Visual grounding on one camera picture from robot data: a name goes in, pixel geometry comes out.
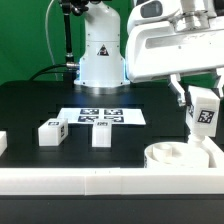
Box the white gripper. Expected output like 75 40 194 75
126 23 224 107

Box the white round stool seat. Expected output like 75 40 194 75
144 142 209 169

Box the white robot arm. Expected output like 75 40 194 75
77 0 224 104

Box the paper sheet with markers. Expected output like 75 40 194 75
58 108 146 125

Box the white U-shaped fence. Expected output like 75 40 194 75
0 130 224 196

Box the black cable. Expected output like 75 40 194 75
28 63 76 82

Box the white cable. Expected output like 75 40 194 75
44 0 59 81

